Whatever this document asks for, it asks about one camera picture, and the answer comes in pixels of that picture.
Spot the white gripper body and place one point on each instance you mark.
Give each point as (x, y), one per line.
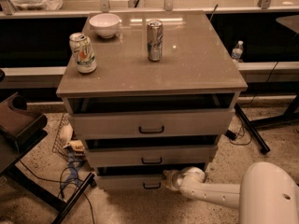
(178, 178)

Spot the grey drawer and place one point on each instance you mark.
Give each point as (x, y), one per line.
(113, 157)
(127, 182)
(151, 124)

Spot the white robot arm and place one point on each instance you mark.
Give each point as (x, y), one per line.
(265, 195)

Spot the grey drawer cabinet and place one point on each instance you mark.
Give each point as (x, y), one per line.
(195, 73)

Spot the black power adapter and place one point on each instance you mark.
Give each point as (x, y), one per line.
(230, 135)

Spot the black desk leg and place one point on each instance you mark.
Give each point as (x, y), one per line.
(264, 148)

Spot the plastic water bottle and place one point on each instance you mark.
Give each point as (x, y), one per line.
(237, 51)

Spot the green white soda can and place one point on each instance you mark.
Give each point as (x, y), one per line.
(82, 52)

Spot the slim silver can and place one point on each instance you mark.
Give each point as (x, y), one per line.
(155, 40)

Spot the dark brown chair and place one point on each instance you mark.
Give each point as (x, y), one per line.
(21, 130)

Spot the white bowl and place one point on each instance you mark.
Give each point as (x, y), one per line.
(105, 25)

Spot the wire mesh basket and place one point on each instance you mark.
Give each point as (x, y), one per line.
(66, 141)

